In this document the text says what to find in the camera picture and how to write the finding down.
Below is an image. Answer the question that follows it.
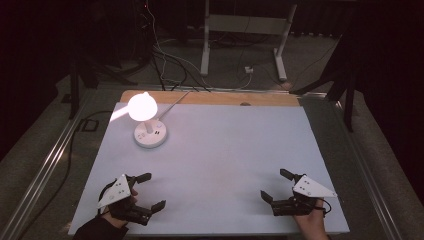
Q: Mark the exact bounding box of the black metal stand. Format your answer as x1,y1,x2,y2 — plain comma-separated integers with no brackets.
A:
289,33,359,133
68,49,139,120

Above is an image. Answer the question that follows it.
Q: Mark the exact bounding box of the white round desk lamp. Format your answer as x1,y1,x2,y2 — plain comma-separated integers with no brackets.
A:
110,91,169,149

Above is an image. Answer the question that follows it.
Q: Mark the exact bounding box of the aluminium rail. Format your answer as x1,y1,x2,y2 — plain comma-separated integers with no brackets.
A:
328,96,406,240
0,96,88,240

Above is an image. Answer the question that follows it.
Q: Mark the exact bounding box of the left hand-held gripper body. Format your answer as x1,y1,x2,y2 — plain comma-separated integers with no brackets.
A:
97,173,153,227

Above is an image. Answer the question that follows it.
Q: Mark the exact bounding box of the white floor cable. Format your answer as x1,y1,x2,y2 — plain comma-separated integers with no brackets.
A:
145,0,208,88

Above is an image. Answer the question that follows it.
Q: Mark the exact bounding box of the grey lamp cable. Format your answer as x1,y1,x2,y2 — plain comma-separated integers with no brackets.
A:
155,90,192,121

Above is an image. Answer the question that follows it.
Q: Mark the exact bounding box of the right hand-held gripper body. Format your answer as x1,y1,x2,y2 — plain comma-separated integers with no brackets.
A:
271,174,338,217

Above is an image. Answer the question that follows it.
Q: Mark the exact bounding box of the wooden board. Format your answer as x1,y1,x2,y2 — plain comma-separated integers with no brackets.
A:
120,89,301,108

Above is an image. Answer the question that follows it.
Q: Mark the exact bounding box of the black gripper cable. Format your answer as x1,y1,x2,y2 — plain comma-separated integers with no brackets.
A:
320,197,333,218

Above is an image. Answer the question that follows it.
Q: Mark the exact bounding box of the white metal desk frame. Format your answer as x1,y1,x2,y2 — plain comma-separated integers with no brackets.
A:
199,0,299,83

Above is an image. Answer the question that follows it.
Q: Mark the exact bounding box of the person's right hand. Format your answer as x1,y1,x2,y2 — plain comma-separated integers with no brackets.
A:
292,198,331,240

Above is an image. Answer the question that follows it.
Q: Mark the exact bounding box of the black floor cable bundle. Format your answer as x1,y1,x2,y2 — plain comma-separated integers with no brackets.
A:
151,46,211,93

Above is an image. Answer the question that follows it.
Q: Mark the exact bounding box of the long black floor cable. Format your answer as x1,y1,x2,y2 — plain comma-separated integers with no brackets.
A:
18,109,114,240

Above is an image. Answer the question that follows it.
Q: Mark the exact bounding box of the person's left hand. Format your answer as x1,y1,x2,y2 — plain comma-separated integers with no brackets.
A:
100,188,139,230

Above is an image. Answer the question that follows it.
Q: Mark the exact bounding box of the white table mat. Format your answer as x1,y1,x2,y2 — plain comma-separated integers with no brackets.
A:
68,101,350,237

